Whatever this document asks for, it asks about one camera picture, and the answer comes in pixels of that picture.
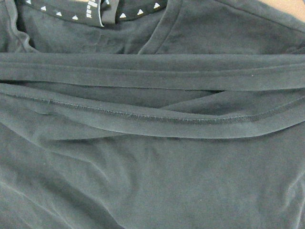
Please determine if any black graphic t-shirt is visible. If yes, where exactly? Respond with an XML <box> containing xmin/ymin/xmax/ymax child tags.
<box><xmin>0</xmin><ymin>0</ymin><xmax>305</xmax><ymax>229</ymax></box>

